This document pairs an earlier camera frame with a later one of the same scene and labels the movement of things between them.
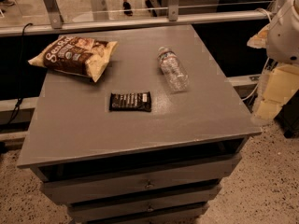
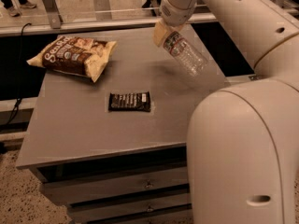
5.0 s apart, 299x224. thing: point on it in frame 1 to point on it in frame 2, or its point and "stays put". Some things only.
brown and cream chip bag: x=86 y=56 stays put
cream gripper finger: x=261 y=39 to x=175 y=10
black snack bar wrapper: x=133 y=102 stays put
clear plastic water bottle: x=176 y=76 to x=178 y=48
